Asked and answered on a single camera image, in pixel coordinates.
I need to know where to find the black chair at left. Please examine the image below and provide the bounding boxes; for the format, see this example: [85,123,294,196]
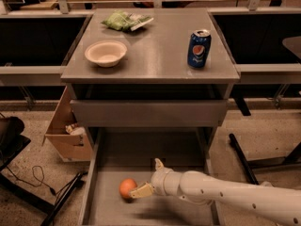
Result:
[0,117,31,170]

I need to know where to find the green chip bag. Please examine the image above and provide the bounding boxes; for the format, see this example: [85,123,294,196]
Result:
[102,10,153,32]

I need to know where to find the cardboard box on floor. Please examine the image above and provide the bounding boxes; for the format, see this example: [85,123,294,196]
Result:
[45,89,91,162]

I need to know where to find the grey drawer cabinet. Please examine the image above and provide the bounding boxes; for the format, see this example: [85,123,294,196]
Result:
[60,8,242,168]

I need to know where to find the open grey middle drawer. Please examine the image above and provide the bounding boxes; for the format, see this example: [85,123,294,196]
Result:
[79,128,225,226]

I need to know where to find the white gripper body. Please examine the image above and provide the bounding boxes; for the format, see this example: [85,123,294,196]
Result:
[150,168,182,196]

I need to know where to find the black stand leg right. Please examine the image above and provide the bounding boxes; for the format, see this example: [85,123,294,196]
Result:
[229,134,259,185]

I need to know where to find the black stand leg left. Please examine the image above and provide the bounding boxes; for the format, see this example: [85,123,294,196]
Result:
[40,171,87,226]

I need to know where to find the white paper bowl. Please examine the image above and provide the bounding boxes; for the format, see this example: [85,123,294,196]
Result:
[85,40,127,68]

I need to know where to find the blue Pepsi soda can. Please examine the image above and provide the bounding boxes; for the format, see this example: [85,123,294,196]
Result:
[187,29,212,68]

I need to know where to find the black stand leg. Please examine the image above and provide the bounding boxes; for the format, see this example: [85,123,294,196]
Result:
[229,134,259,185]
[40,171,87,226]

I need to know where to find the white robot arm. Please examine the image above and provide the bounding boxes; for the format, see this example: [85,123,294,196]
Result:
[129,158,301,226]

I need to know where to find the orange fruit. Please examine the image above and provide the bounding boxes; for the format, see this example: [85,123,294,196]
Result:
[119,178,137,200]

